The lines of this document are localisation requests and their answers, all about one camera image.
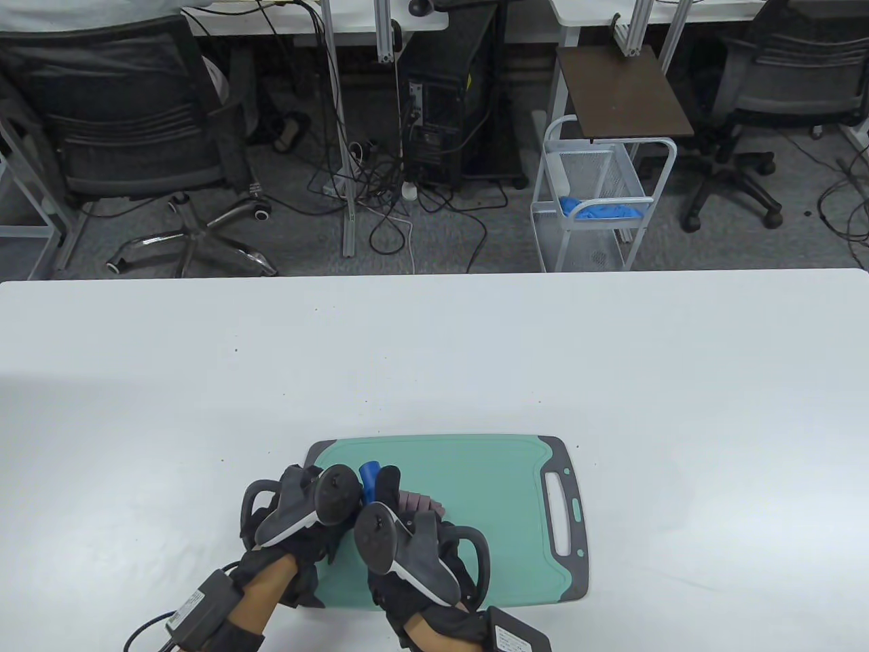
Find person's left hand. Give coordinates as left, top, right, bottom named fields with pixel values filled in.
left=234, top=518, right=355, bottom=609

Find person's right hand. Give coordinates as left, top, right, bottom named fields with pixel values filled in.
left=369, top=465, right=491, bottom=649

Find person's left forearm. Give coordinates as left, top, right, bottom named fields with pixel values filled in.
left=229, top=554, right=300, bottom=640

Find person's right forearm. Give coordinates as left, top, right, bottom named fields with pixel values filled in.
left=406, top=610, right=477, bottom=652

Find mauve ridged food piece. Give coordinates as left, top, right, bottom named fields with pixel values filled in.
left=399, top=490, right=447, bottom=522

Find grey controller on left glove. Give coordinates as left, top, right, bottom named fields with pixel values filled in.
left=240, top=465, right=362, bottom=548

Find grey controller on glove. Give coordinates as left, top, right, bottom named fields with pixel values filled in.
left=354, top=502, right=492, bottom=609
left=240, top=465, right=362, bottom=548

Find grey controller on right glove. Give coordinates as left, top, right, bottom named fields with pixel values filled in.
left=354, top=502, right=492, bottom=609

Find green cutting board grey ends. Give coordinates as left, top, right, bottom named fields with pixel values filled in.
left=303, top=435, right=590, bottom=610

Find blue cloth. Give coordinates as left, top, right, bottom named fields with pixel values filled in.
left=558, top=196, right=643, bottom=222

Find beige slipper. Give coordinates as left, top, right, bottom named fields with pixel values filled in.
left=270, top=112, right=312, bottom=154

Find black computer tower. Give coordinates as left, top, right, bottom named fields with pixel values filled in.
left=396, top=5, right=531, bottom=192

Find black mesh chair chrome base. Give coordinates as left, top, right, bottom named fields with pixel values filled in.
left=0, top=12, right=279, bottom=278

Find dark brown board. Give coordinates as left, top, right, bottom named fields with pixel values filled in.
left=556, top=45, right=695, bottom=141

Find white desk with clamp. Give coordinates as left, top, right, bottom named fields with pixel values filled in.
left=546, top=0, right=771, bottom=29

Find grey mesh chair black base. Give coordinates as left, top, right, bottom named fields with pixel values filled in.
left=682, top=0, right=869, bottom=233

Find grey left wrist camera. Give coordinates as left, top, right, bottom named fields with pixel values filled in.
left=166, top=568, right=246, bottom=645

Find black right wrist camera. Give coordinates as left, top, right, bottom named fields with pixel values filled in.
left=485, top=606, right=551, bottom=652

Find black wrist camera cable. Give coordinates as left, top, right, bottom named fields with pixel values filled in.
left=124, top=611, right=179, bottom=652

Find tangle of black cables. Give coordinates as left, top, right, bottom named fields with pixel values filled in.
left=307, top=132, right=511, bottom=274

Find tall aluminium profile post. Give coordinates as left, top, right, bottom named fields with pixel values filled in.
left=318, top=0, right=358, bottom=258

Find white wire mesh cart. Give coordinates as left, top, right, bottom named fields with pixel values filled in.
left=530, top=115, right=678, bottom=273

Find short aluminium profile post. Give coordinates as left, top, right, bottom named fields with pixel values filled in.
left=375, top=0, right=403, bottom=66

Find white metal frame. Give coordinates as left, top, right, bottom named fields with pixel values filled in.
left=0, top=102, right=88, bottom=280

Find white desk with cables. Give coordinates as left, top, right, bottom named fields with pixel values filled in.
left=182, top=0, right=450, bottom=47

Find aluminium profile post with clamp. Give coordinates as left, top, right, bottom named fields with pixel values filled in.
left=611, top=0, right=654, bottom=58

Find loose black floor cables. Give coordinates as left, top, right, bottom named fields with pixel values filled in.
left=813, top=155, right=869, bottom=269

